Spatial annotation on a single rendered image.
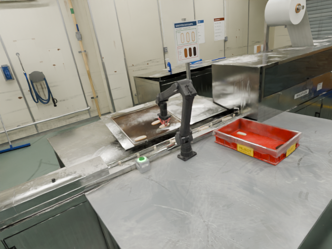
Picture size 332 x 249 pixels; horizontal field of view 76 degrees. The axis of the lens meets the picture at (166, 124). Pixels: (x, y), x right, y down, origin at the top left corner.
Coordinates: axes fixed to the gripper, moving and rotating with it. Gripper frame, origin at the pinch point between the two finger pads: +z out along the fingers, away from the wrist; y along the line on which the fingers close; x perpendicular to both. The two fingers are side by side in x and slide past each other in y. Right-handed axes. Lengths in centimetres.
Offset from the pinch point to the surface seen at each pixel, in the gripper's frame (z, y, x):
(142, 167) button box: 3.1, 27.5, -41.0
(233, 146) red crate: 2, 54, 17
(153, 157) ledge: 6.0, 21.8, -28.3
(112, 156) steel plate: 12.7, -7.4, -45.8
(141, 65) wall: 48, -330, 196
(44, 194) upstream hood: 0, 13, -94
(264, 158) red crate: -1, 76, 17
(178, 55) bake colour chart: -33, -66, 77
